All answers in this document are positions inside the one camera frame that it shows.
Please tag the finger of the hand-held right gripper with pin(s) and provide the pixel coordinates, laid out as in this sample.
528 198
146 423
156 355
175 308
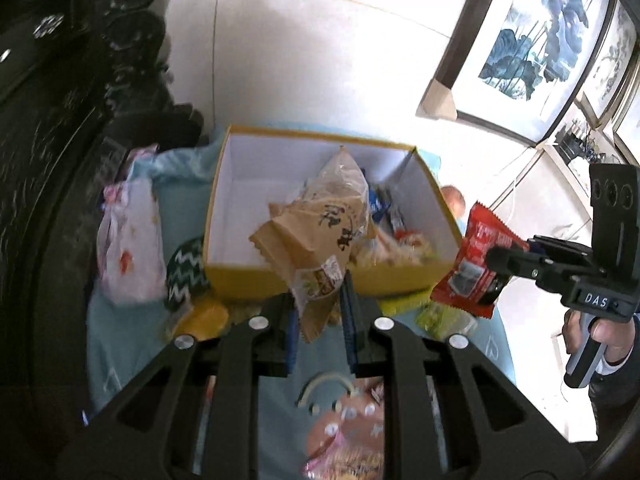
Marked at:
510 260
555 247

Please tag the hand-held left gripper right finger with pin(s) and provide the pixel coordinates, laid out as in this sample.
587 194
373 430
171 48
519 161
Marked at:
350 325

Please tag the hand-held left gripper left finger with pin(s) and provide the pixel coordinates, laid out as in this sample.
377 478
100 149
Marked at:
291 335

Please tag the red snack bag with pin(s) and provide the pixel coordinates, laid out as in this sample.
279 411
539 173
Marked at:
470 260

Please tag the yellow cardboard box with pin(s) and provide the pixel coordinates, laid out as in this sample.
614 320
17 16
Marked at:
235 275

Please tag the brown paper snack bag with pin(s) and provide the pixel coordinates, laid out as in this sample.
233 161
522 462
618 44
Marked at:
310 230

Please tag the blue snack bag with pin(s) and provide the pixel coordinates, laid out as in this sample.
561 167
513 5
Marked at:
381 205

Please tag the person's right forearm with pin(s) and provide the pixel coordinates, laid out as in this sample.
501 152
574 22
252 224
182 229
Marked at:
620 390

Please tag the person's right hand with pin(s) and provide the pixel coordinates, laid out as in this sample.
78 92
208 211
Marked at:
611 335

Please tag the orange rounded object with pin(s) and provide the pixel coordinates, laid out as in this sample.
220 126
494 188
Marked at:
454 202

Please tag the yellow snack bag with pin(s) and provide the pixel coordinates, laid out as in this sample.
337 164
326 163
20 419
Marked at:
205 322

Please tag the green snack bag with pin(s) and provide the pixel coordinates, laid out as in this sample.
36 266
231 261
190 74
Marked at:
445 320

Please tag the black white zigzag pouch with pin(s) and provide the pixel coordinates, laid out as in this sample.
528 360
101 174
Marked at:
185 270

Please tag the pink biscuit wrapper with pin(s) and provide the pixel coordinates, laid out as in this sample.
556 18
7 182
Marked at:
345 455

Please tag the framed flower painting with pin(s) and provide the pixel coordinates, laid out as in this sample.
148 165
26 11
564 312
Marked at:
617 70

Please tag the white printed plastic bag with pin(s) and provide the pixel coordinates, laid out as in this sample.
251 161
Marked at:
130 250

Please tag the framed lotus painting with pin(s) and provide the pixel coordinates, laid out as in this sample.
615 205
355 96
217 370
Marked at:
530 45

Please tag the dark carved wooden furniture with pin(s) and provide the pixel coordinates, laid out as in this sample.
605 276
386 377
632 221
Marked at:
50 160

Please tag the cardboard frame corner protector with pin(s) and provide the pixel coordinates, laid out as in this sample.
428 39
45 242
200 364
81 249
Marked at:
437 102

